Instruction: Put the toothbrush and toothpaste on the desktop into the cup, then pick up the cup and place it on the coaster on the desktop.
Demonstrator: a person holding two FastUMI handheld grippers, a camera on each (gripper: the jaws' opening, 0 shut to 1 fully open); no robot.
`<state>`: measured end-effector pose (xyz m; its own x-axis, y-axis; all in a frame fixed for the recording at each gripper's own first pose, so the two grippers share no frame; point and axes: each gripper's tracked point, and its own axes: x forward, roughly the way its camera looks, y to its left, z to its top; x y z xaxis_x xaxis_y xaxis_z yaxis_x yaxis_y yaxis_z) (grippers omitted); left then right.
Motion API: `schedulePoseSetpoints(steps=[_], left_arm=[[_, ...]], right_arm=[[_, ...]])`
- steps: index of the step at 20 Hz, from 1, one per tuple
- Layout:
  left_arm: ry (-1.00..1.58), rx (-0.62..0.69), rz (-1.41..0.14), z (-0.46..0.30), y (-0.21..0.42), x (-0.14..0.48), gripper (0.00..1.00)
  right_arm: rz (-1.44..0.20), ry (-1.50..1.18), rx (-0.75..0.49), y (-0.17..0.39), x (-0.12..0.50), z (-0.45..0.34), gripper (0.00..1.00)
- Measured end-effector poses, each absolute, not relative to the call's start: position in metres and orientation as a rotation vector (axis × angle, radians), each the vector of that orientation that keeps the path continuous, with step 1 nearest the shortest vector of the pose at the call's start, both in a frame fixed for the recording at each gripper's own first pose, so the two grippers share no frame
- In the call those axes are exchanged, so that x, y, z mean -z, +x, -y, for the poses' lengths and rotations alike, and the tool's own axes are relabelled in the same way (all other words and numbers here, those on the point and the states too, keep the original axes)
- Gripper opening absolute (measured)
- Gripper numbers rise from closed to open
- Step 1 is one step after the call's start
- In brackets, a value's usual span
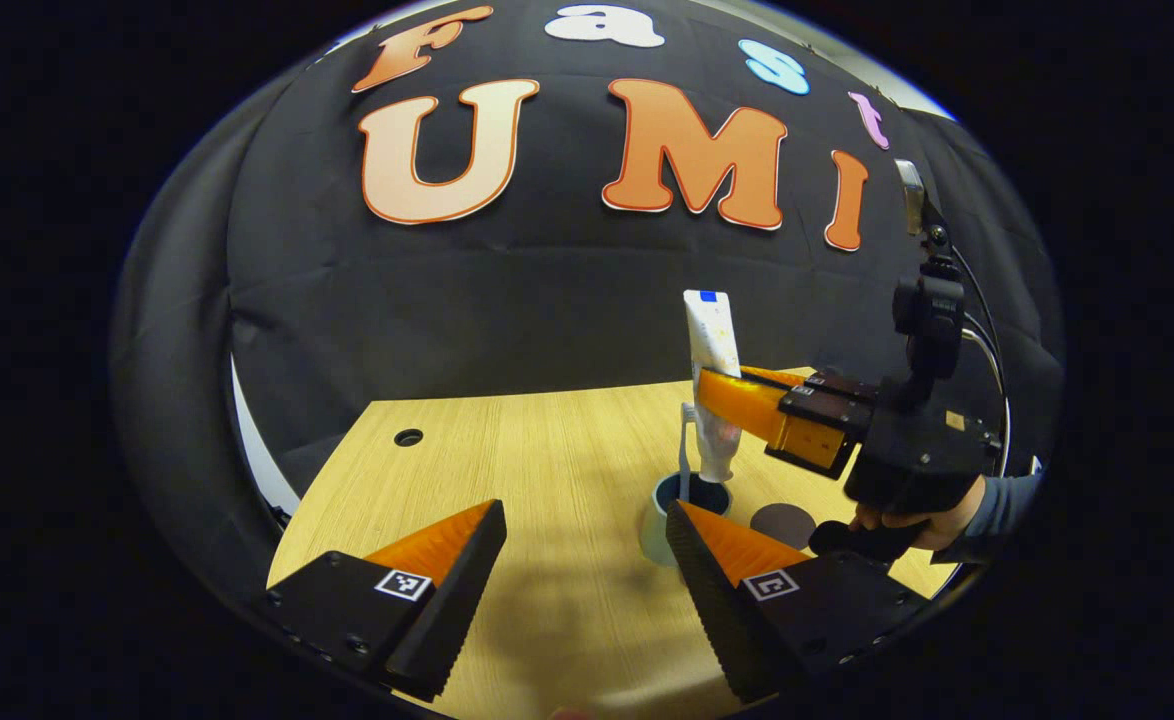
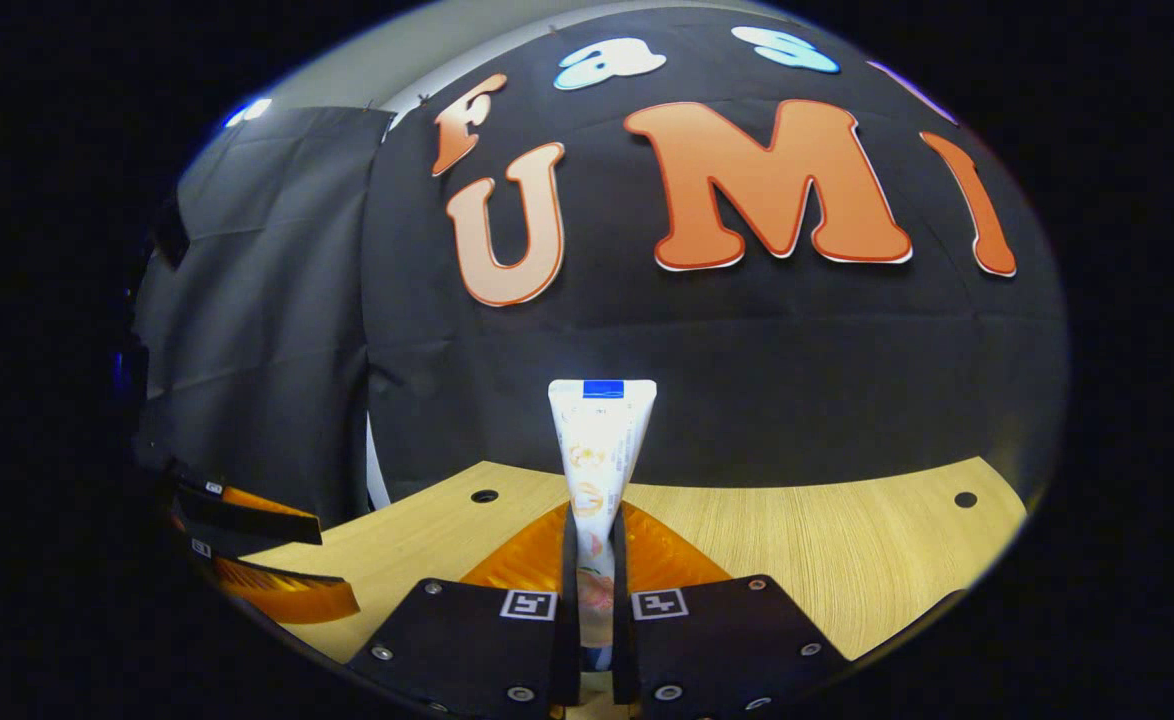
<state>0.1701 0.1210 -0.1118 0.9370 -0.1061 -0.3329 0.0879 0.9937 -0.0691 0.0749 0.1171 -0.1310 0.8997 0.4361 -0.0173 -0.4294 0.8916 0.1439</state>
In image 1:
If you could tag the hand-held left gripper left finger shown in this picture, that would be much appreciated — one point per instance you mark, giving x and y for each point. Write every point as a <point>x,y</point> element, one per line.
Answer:
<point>462,600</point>

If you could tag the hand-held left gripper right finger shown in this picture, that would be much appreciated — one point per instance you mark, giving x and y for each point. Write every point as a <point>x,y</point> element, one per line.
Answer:
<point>712,590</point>

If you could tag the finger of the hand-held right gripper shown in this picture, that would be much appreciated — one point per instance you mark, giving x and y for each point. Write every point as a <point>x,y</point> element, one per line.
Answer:
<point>837,384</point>
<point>747,405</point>

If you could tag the white toothbrush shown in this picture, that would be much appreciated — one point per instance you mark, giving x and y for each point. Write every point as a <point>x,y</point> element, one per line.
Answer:
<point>686,440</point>

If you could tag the white toothpaste tube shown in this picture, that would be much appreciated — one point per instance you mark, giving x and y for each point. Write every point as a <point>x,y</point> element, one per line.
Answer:
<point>712,335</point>

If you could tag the dark round coaster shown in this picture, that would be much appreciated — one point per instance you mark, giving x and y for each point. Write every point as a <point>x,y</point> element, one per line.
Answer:
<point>782,520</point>

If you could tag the wooden desktop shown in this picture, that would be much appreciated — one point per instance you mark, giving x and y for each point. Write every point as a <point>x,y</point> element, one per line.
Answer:
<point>547,450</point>

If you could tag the black backdrop cloth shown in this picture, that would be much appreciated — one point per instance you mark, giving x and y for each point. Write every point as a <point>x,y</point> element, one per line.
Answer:
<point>497,300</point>

